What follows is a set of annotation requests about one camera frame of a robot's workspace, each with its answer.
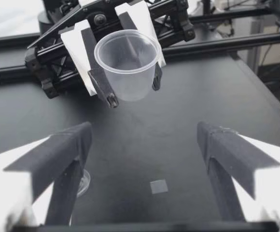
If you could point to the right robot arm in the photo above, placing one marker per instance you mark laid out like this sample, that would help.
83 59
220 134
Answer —
44 24

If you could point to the clear plastic lid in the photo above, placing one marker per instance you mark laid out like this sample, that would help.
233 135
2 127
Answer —
85 181

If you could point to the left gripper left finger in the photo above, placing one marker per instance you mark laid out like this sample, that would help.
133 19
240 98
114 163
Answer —
46 157

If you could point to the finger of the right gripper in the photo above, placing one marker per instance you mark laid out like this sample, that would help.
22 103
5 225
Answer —
140 17

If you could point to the clear plastic cup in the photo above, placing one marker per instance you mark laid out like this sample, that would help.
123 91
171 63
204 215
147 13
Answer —
128 79

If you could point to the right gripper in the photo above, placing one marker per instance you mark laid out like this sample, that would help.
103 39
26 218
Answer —
48 62

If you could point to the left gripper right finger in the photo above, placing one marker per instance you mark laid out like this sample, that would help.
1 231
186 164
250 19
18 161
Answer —
236 154

